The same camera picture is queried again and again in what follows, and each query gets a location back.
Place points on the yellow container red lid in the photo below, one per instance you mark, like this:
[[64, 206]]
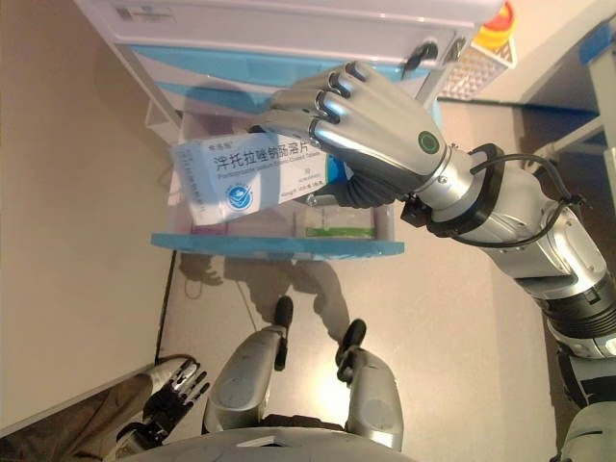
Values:
[[493, 33]]

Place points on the green white packet tray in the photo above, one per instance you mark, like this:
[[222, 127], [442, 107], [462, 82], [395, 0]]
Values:
[[337, 226]]

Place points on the white medical cart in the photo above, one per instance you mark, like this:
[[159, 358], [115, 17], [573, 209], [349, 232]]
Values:
[[269, 29]]

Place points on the black cart lock key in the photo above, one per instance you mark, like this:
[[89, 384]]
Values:
[[423, 50]]

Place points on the blue bed corner bracket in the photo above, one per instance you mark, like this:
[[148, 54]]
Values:
[[599, 41]]

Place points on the pink white small box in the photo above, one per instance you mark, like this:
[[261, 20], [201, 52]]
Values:
[[207, 230]]

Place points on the silver robot left leg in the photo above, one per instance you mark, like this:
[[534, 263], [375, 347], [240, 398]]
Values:
[[240, 385]]

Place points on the black robot foot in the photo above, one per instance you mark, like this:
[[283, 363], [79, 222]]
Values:
[[355, 332], [284, 310]]

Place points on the black robot left foot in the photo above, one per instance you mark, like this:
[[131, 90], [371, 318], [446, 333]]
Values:
[[284, 310]]

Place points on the cream hospital bed frame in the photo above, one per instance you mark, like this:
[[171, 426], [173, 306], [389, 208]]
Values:
[[601, 86]]

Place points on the white blue medicine box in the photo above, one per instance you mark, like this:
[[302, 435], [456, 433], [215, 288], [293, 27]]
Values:
[[231, 178]]

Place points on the silver robot right leg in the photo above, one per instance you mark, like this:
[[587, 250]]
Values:
[[375, 409]]

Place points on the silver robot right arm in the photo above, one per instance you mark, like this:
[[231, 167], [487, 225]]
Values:
[[520, 216]]

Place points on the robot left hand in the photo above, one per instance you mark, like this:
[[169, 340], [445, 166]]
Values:
[[166, 404]]

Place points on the silver robot leg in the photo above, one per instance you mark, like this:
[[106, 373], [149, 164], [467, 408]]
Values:
[[240, 385], [375, 409]]

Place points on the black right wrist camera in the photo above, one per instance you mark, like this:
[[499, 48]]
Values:
[[414, 212]]

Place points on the black robot right foot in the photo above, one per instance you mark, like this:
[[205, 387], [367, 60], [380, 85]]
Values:
[[355, 332]]

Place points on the white mesh basket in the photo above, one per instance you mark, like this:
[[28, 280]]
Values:
[[462, 77]]

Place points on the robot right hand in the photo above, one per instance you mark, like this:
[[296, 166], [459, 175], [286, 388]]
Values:
[[385, 130]]

